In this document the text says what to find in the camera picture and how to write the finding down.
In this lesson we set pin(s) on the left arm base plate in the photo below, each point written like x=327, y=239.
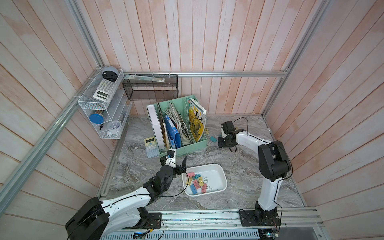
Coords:
x=150, y=221

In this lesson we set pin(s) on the white plastic storage tray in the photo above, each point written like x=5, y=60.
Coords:
x=211, y=174

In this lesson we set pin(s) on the grey round clock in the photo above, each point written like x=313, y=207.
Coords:
x=110, y=73

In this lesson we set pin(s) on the white calculator on shelf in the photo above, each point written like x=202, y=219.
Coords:
x=105, y=91

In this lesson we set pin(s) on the white tape dispenser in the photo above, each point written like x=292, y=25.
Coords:
x=113, y=128

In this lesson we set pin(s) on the green file organizer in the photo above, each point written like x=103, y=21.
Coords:
x=181, y=105

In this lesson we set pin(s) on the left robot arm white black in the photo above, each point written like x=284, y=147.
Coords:
x=98, y=218

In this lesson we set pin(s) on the small desk calculator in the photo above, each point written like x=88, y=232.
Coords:
x=151, y=146

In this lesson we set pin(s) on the yellow art magazine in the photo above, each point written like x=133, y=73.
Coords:
x=197, y=118

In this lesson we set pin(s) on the black mesh wall basket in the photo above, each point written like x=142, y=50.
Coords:
x=152, y=91

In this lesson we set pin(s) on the yellow binder clip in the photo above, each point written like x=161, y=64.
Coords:
x=189, y=181

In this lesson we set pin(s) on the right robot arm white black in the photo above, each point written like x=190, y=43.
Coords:
x=274, y=166

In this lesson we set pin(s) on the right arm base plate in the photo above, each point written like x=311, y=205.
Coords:
x=259, y=217

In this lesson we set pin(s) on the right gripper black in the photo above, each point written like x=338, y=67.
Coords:
x=220, y=143

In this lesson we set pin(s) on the stack of papers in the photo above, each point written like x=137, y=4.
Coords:
x=179, y=123

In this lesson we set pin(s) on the white wire wall shelf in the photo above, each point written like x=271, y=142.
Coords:
x=116, y=109

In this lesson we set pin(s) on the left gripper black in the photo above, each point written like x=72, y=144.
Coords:
x=179, y=170

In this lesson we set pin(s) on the blue file folder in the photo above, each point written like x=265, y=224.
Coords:
x=173, y=133

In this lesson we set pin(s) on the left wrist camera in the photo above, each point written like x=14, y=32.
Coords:
x=169, y=159

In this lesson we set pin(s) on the pink binder clip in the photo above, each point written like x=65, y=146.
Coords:
x=206, y=189

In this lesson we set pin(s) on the blue binder clip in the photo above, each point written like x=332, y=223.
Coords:
x=193, y=189

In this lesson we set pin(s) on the white binder box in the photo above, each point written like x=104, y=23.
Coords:
x=156, y=126

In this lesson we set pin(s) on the ruler on basket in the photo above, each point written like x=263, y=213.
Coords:
x=144, y=78

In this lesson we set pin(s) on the blue lid jar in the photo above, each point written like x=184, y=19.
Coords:
x=97, y=117

